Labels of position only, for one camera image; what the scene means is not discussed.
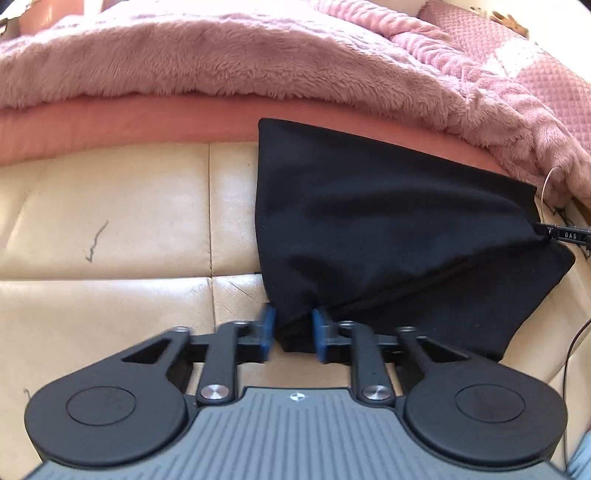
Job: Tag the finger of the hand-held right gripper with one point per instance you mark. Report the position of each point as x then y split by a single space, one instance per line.
565 235

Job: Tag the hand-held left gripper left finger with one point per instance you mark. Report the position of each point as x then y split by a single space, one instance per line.
268 332

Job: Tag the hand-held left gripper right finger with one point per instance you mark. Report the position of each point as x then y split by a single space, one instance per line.
320 334

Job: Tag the black pants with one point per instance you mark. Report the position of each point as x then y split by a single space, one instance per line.
392 230

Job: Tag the beige leather bed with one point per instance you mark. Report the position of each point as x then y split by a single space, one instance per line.
120 230

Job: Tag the pink quilted headboard cover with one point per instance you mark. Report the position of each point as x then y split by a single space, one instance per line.
503 50

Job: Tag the dark thread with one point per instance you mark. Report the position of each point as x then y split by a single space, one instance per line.
94 242

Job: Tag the person's right leg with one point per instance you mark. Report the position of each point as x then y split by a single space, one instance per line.
581 457

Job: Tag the tan stuffed bunny toy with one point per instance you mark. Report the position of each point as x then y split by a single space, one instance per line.
505 18

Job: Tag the pink bed sheet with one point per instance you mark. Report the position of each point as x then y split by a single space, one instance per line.
138 124

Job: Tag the pink fuzzy blanket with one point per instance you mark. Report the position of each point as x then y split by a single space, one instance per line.
258 50

